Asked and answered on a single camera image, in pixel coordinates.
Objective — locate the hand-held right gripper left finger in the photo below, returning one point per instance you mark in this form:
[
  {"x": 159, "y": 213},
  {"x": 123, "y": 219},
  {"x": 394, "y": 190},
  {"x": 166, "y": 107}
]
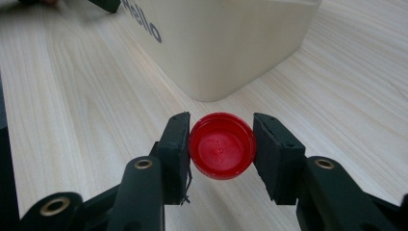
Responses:
[{"x": 174, "y": 154}]

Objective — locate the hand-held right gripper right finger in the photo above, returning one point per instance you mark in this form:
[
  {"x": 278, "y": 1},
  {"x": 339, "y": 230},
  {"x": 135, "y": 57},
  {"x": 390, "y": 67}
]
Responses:
[{"x": 275, "y": 157}]

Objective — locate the red bottle cap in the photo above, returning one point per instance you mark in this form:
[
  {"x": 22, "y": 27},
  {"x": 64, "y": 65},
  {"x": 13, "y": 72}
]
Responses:
[{"x": 222, "y": 146}]

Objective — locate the cream plastic bin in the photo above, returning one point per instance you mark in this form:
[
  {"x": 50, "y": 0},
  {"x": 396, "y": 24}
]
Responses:
[{"x": 224, "y": 41}]

